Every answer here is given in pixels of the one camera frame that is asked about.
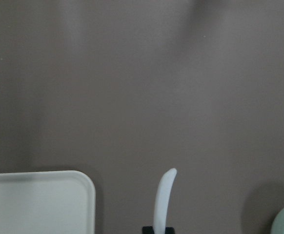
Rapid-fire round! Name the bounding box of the white ceramic spoon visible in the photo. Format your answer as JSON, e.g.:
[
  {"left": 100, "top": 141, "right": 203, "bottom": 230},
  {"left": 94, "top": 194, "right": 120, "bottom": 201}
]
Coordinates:
[{"left": 153, "top": 168, "right": 177, "bottom": 234}]

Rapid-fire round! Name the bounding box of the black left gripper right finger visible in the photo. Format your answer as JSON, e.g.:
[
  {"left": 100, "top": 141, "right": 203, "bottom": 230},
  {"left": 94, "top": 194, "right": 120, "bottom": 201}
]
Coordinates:
[{"left": 165, "top": 227, "right": 175, "bottom": 234}]

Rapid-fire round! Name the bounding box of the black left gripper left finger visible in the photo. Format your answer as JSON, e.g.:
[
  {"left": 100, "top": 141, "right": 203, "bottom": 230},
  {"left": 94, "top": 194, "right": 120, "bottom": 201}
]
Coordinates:
[{"left": 142, "top": 226, "right": 154, "bottom": 234}]

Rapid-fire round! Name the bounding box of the beige rabbit tray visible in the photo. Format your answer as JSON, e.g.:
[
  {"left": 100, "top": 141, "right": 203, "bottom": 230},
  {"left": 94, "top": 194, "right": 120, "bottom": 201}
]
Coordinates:
[{"left": 0, "top": 171, "right": 96, "bottom": 234}]

